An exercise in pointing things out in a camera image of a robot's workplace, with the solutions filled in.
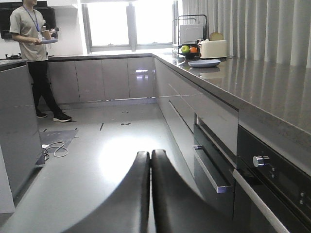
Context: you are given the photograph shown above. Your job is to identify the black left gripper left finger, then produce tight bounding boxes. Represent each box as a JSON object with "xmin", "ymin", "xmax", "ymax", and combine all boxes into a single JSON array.
[{"xmin": 65, "ymin": 151, "xmax": 150, "ymax": 233}]

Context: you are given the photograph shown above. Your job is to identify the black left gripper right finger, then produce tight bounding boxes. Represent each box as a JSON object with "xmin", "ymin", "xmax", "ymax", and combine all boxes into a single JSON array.
[{"xmin": 151, "ymin": 149, "xmax": 245, "ymax": 233}]

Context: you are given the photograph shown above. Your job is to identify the green apple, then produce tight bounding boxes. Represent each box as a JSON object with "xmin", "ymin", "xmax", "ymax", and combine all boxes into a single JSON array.
[{"xmin": 181, "ymin": 45, "xmax": 190, "ymax": 53}]

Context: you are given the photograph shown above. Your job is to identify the built-in black oven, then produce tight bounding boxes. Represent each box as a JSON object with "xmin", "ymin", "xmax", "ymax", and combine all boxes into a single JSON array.
[{"xmin": 233, "ymin": 126, "xmax": 311, "ymax": 233}]

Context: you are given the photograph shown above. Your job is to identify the grey kitchen island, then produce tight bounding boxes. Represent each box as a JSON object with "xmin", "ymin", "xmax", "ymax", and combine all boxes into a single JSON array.
[{"xmin": 0, "ymin": 60, "xmax": 42, "ymax": 214}]

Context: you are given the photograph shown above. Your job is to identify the grey base cabinets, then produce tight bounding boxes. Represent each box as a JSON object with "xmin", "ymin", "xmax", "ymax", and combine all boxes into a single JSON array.
[{"xmin": 48, "ymin": 57, "xmax": 154, "ymax": 104}]

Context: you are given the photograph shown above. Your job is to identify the blue plate on counter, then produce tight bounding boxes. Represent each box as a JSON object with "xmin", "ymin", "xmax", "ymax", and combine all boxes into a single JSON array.
[{"xmin": 188, "ymin": 60, "xmax": 221, "ymax": 68}]

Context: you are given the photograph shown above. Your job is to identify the black fruit bowl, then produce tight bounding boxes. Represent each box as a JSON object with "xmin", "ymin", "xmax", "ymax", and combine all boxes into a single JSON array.
[{"xmin": 178, "ymin": 52, "xmax": 200, "ymax": 60}]

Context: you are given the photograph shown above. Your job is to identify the orange fruit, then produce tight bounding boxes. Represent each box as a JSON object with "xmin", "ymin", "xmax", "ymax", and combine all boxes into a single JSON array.
[{"xmin": 190, "ymin": 47, "xmax": 198, "ymax": 53}]

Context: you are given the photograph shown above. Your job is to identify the cream toaster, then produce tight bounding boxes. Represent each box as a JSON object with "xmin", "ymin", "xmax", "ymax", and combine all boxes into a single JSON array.
[{"xmin": 198, "ymin": 40, "xmax": 227, "ymax": 59}]

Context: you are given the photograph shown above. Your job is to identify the black dish rack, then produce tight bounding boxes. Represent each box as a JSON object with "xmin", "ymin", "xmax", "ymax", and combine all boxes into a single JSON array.
[{"xmin": 173, "ymin": 14, "xmax": 208, "ymax": 55}]

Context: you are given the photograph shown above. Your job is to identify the white board in rack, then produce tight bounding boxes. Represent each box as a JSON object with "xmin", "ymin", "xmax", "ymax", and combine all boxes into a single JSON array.
[{"xmin": 179, "ymin": 24, "xmax": 203, "ymax": 44}]

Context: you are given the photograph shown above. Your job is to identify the bread slice in toaster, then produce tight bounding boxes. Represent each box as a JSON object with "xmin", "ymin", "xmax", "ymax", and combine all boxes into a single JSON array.
[{"xmin": 209, "ymin": 32, "xmax": 224, "ymax": 41}]

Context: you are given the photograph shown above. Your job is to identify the blue plate carried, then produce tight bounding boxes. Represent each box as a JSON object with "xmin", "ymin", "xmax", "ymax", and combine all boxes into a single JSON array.
[{"xmin": 41, "ymin": 38, "xmax": 58, "ymax": 44}]

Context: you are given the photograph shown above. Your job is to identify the gas stove burner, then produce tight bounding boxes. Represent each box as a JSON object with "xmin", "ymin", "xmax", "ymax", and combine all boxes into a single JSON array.
[{"xmin": 5, "ymin": 53, "xmax": 21, "ymax": 59}]

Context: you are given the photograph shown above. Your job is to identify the brown paper cup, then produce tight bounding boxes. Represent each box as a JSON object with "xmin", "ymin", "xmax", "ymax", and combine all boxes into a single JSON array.
[{"xmin": 42, "ymin": 30, "xmax": 52, "ymax": 40}]

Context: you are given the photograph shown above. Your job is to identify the grey curtain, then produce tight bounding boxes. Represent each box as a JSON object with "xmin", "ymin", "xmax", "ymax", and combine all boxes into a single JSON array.
[{"xmin": 181, "ymin": 0, "xmax": 311, "ymax": 68}]

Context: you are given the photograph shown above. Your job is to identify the black range hood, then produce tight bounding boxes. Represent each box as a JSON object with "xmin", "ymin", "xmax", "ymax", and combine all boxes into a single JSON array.
[{"xmin": 0, "ymin": 1, "xmax": 56, "ymax": 39}]

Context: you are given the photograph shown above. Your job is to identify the person in beige shirt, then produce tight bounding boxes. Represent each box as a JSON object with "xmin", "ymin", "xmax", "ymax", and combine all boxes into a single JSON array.
[{"xmin": 9, "ymin": 0, "xmax": 72, "ymax": 122}]

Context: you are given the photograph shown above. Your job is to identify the black drawer with handle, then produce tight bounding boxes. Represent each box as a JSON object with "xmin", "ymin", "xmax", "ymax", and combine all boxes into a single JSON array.
[{"xmin": 193, "ymin": 116, "xmax": 235, "ymax": 220}]

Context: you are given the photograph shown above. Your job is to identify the white cable on floor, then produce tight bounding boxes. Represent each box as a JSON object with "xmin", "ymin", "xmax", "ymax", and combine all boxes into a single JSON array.
[{"xmin": 41, "ymin": 141, "xmax": 69, "ymax": 158}]

